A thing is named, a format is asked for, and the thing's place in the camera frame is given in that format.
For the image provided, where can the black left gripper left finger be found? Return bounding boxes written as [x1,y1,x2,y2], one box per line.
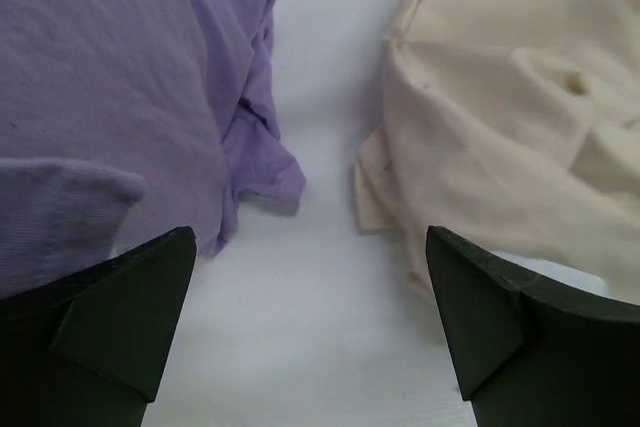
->
[1,227,196,427]

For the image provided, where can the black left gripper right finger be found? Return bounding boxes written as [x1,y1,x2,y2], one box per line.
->
[425,226,639,427]

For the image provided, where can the beige trousers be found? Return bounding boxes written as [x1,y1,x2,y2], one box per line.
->
[354,0,639,302]

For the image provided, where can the purple t-shirt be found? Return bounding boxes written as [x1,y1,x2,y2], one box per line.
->
[1,0,305,297]

